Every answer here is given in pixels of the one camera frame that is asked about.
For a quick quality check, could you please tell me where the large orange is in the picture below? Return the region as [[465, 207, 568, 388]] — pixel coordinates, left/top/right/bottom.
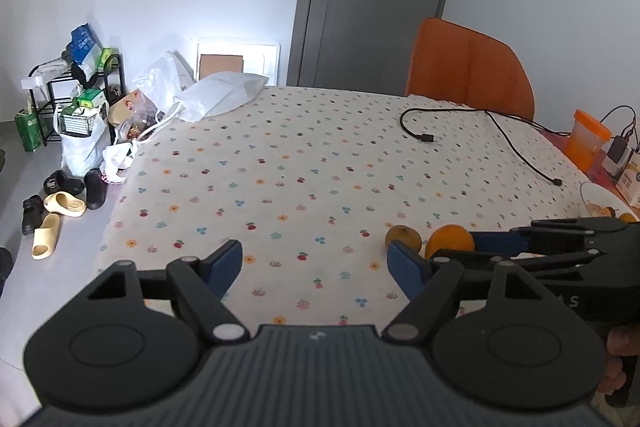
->
[[618, 212, 638, 223], [424, 225, 475, 259]]

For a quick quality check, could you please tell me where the person's hand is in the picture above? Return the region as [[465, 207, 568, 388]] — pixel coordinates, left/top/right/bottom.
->
[[598, 326, 639, 395]]

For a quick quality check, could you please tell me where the white bowl blue rim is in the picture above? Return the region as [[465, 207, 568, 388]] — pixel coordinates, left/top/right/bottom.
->
[[579, 182, 639, 222]]

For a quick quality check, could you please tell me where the red orange table mat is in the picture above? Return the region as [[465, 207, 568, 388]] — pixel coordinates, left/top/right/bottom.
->
[[541, 131, 626, 202]]

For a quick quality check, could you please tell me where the white milk carton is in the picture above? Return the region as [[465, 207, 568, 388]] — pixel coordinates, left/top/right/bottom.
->
[[616, 152, 640, 208]]

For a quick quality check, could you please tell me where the orange lidded plastic cup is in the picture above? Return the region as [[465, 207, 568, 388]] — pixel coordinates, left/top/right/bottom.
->
[[564, 109, 612, 172]]

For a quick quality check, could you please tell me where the black power adapter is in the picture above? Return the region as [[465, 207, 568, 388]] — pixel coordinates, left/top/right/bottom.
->
[[606, 135, 628, 164]]

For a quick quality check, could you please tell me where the beige slipper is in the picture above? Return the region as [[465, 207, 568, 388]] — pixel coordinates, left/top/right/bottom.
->
[[32, 213, 61, 260], [43, 191, 87, 218]]

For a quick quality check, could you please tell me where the black shoe near edge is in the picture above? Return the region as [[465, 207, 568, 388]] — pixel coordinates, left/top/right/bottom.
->
[[0, 247, 14, 296]]

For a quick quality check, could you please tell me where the black slipper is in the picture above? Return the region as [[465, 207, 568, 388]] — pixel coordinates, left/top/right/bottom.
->
[[84, 168, 107, 210], [43, 170, 85, 196]]

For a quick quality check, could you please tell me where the orange chair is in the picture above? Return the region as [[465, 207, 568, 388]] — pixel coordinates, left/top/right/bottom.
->
[[406, 17, 535, 119]]

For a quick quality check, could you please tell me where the clear bag of snacks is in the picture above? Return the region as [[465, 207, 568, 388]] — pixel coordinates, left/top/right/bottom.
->
[[107, 89, 164, 143]]

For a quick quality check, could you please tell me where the green box on floor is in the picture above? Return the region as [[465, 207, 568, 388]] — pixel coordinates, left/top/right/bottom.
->
[[14, 109, 42, 153]]

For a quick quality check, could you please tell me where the black metal shoe rack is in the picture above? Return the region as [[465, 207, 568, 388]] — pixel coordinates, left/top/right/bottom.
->
[[24, 48, 126, 146]]

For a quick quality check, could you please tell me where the floral polka dot tablecloth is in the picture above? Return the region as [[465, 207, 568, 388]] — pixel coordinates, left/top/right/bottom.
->
[[94, 88, 586, 329]]

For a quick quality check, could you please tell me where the white cloth bag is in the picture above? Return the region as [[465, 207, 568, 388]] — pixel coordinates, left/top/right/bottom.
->
[[136, 72, 269, 143]]

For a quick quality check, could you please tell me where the cardboard piece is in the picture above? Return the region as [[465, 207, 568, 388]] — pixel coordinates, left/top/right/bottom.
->
[[198, 54, 244, 79]]

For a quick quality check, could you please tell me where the blue package on rack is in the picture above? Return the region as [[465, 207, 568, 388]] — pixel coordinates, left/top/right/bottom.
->
[[70, 23, 102, 69]]

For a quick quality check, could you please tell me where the white framed board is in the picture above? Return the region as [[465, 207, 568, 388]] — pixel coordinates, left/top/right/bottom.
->
[[195, 39, 280, 86]]

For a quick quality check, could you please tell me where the black usb cable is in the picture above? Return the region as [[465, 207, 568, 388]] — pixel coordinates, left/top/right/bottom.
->
[[399, 104, 638, 186]]

